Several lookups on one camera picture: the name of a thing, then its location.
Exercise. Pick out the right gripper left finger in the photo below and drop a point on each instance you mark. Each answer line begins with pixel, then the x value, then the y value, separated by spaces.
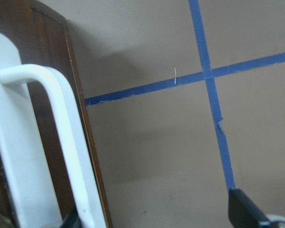
pixel 72 219

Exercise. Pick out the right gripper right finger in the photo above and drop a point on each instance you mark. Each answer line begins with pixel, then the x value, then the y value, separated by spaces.
pixel 243 212

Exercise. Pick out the wooden drawer with white handle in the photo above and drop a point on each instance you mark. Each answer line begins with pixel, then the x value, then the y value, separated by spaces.
pixel 22 153

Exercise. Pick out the dark wooden drawer cabinet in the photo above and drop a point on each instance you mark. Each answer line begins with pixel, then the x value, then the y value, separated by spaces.
pixel 42 37

